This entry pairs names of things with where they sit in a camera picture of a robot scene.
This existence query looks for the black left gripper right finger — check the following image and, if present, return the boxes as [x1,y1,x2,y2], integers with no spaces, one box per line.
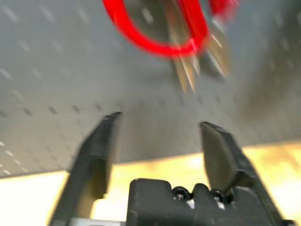
[199,121,257,197]

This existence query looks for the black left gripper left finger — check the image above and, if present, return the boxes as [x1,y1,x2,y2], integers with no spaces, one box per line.
[51,111,123,223]

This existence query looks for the red handled scissors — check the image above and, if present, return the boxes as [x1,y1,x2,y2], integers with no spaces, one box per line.
[102,0,242,94]

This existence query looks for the grey perforated pegboard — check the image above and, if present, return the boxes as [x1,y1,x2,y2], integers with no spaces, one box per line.
[0,0,301,178]

